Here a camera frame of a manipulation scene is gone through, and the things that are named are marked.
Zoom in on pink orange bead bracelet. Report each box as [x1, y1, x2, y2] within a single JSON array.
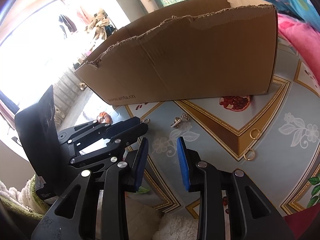
[[97, 112, 112, 124]]

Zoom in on gold ring earring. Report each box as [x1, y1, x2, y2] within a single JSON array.
[[249, 128, 261, 140], [243, 148, 256, 161]]

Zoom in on gold silver chain charm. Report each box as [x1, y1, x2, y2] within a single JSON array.
[[170, 113, 189, 128]]

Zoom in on white fluffy towel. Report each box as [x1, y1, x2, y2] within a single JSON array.
[[1, 177, 198, 239]]

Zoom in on fruit pattern table cover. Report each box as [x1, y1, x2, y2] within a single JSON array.
[[80, 38, 319, 217]]

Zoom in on pile of clothes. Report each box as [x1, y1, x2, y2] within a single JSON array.
[[85, 9, 117, 42]]

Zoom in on brown cardboard box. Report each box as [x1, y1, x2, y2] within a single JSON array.
[[75, 0, 278, 106]]

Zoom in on pink rolled mat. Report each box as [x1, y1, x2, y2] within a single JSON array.
[[140, 0, 159, 13]]

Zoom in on pink floral blanket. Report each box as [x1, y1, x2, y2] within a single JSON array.
[[278, 13, 320, 82]]

